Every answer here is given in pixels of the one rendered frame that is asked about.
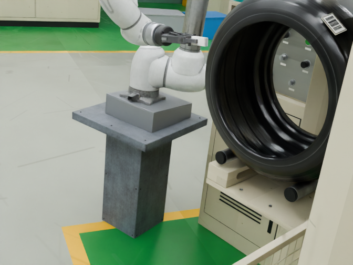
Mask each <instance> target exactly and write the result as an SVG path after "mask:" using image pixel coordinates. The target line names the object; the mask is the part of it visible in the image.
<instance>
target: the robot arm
mask: <svg viewBox="0 0 353 265"><path fill-rule="evenodd" d="M99 3H100V5H101V7H102V8H103V10H104V11H105V12H106V14H107V15H108V16H109V17H110V18H111V20H112V21H113V22H114V23H115V24H117V25H118V26H119V27H120V28H121V35H122V37H123V38H124V39H125V40H126V41H128V42H130V43H132V44H135V45H140V47H139V48H138V50H137V51H136V53H135V55H134V57H133V60H132V64H131V69H130V83H129V88H128V91H126V92H123V93H120V95H119V96H120V97H123V98H127V99H128V100H129V101H137V102H140V103H143V104H145V105H149V106H150V105H152V104H154V103H156V102H158V101H161V100H165V98H166V97H165V96H164V95H161V94H159V88H168V89H171V90H176V91H182V92H188V93H194V92H199V91H202V90H205V70H206V64H205V63H204V55H203V53H202V51H201V50H200V48H201V46H204V47H207V46H208V38H207V37H202V36H203V30H204V24H205V18H206V12H207V7H208V3H209V0H187V3H186V9H185V16H184V22H183V29H182V32H181V33H179V32H176V31H174V30H173V28H172V27H170V26H165V25H164V24H163V23H162V24H161V23H156V22H152V21H151V20H150V19H149V18H147V17H146V16H145V15H144V14H143V13H142V12H141V11H140V10H139V9H138V1H137V0H99ZM172 43H176V44H180V47H179V48H177V49H176V50H175V51H174V53H173V56H172V57H168V56H167V55H165V51H164V50H163V48H162V47H161V46H169V45H171V44H172Z"/></svg>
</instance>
